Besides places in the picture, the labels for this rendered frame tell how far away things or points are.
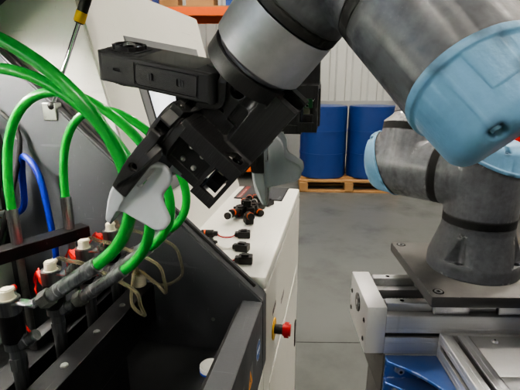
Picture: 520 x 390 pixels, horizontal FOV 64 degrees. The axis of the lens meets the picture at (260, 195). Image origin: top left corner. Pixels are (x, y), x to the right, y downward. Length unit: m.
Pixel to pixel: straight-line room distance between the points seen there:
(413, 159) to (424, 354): 0.33
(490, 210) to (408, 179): 0.14
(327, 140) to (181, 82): 4.85
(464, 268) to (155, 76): 0.58
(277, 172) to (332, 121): 4.65
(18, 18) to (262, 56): 0.72
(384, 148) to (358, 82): 6.25
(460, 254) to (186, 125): 0.56
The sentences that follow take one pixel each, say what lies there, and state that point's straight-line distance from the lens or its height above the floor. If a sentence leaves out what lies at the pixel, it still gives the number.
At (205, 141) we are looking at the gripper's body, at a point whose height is 1.31.
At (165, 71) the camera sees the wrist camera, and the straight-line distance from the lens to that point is 0.35.
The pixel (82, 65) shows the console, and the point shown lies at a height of 1.38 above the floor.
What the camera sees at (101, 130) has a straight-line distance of 0.45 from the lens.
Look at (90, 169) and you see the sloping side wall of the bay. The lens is 0.85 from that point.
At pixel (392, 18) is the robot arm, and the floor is 1.39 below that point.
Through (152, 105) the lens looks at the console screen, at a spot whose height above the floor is 1.30.
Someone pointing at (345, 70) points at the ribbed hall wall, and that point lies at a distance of 7.01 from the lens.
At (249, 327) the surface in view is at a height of 0.95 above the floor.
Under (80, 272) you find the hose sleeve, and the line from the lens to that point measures 0.51.
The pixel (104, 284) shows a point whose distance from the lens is 0.61.
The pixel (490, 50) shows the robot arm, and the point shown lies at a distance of 0.23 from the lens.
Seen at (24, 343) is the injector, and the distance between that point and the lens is 0.62.
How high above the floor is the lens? 1.36
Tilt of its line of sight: 16 degrees down
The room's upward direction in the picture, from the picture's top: straight up
